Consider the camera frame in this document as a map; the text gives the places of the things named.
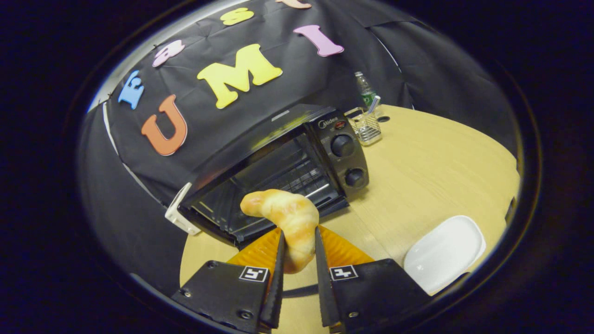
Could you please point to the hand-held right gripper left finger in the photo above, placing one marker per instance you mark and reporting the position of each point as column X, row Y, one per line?
column 277, row 287

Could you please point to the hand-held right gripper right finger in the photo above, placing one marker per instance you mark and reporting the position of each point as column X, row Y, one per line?
column 323, row 287

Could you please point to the golden croissant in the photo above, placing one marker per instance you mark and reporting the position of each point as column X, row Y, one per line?
column 292, row 218

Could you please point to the black electric oven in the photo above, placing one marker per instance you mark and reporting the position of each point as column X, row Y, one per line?
column 338, row 134

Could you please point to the white toaster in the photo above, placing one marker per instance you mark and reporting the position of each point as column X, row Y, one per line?
column 178, row 218

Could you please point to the white plate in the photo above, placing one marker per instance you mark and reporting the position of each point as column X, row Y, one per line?
column 443, row 253

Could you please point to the black backdrop cloth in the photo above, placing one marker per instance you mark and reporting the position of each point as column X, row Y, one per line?
column 260, row 111

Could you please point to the striped stick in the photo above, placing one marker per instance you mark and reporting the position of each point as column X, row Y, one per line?
column 374, row 104

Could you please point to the clear plastic bottle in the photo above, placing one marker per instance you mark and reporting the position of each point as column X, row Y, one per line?
column 365, row 90

